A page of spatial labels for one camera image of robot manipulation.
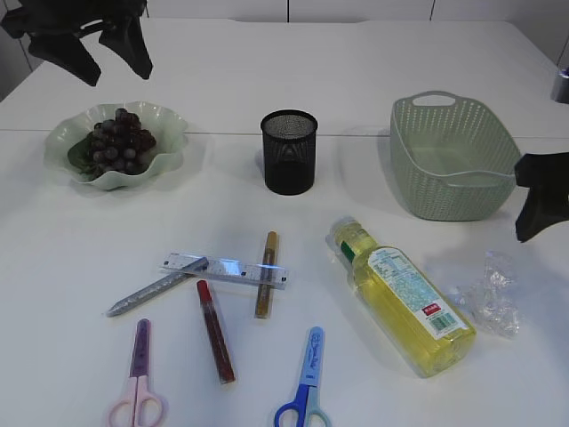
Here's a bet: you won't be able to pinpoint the yellow tea plastic bottle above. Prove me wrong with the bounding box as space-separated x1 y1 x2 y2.
329 217 477 377

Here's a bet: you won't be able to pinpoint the clear plastic ruler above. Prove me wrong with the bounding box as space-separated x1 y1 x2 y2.
161 253 290 289

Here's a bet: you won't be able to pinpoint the red glitter pen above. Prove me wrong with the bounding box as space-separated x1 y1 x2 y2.
196 279 236 384

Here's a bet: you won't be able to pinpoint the clear plastic sheet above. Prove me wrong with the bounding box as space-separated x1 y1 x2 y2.
448 251 520 339

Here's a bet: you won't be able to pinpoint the silver glitter pen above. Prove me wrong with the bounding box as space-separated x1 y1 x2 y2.
106 257 209 318

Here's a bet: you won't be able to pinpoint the dark purple grape bunch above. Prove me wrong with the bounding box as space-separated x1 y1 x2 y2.
68 108 157 181

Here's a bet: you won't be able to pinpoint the green wavy glass plate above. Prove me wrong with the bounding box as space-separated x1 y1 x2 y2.
44 101 188 190

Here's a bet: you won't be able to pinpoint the green plastic woven basket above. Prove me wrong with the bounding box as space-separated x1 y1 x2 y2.
389 91 521 222

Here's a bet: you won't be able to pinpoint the blue capped scissors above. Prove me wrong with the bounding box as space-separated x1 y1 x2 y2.
273 326 332 426

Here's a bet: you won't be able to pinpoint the black mesh pen holder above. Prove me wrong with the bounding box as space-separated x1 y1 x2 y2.
260 109 318 196

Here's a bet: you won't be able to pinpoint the pink purple capped scissors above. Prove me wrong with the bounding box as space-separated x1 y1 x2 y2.
106 318 164 426

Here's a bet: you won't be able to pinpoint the gold glitter pen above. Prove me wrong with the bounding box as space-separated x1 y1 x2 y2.
254 231 278 319

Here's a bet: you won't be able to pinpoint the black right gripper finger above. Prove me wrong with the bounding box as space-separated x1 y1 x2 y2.
515 187 568 243
515 152 569 188

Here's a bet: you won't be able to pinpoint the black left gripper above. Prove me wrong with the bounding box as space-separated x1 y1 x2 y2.
1 0 153 86

